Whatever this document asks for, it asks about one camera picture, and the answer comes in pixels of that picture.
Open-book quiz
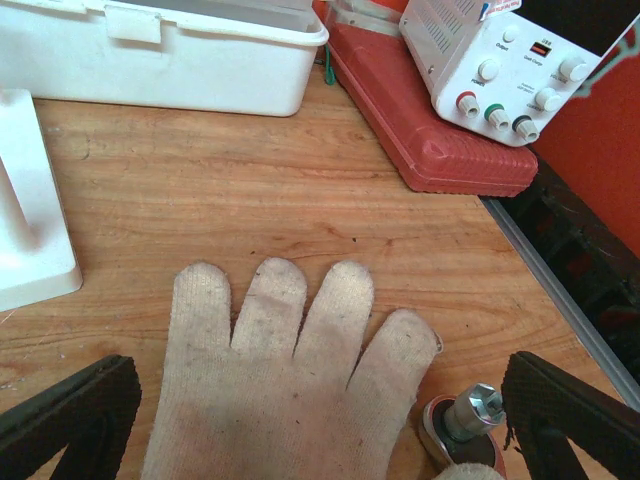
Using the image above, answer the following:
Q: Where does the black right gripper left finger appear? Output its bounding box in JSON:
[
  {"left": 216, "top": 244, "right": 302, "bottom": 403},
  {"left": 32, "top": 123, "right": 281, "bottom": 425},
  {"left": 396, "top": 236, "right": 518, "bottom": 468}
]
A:
[{"left": 1, "top": 355, "right": 142, "bottom": 479}]

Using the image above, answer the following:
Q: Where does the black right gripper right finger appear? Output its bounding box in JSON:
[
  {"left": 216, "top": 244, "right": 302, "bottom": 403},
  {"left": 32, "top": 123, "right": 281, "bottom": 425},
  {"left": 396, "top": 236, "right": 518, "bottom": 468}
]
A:
[{"left": 501, "top": 351, "right": 639, "bottom": 479}]

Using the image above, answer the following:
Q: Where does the red plastic tool case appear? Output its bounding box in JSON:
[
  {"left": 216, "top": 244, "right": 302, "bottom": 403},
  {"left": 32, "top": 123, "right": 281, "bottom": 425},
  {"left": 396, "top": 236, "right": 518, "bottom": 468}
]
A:
[{"left": 313, "top": 1, "right": 538, "bottom": 197}]

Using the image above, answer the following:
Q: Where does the white bench power supply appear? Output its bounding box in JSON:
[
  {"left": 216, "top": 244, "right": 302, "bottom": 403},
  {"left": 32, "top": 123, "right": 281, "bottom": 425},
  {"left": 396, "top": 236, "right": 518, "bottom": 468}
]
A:
[{"left": 398, "top": 0, "right": 640, "bottom": 149}]

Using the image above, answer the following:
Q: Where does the white plastic storage box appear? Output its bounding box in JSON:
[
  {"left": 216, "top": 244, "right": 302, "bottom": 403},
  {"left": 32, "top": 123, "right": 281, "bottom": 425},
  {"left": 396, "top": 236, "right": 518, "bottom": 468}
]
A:
[{"left": 1, "top": 1, "right": 329, "bottom": 117}]

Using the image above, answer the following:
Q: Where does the white peg base plate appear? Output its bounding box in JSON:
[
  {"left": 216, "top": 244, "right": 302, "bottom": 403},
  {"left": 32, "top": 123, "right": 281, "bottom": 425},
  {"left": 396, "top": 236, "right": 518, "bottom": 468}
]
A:
[{"left": 1, "top": 89, "right": 83, "bottom": 311}]

